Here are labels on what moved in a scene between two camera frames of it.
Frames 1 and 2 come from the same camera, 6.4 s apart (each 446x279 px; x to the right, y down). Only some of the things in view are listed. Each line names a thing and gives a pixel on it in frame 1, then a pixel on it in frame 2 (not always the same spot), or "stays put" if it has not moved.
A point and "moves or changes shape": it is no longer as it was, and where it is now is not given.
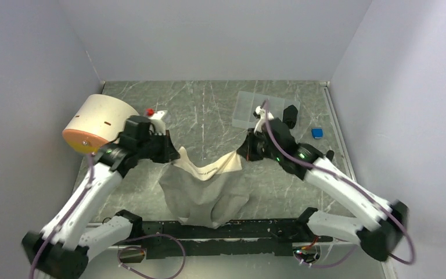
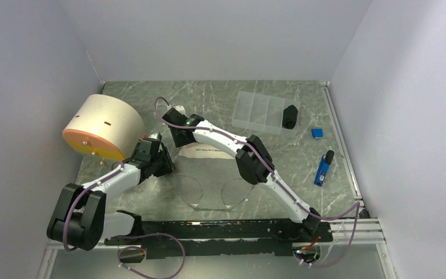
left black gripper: [169, 153] -> [169, 167]
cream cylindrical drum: [98, 119] stays put
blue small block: [317, 133] stays put
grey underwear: [215, 193] moves or changes shape
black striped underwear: [290, 116] stays put
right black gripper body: [262, 150] -> [178, 142]
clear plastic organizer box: [247, 103] stays put
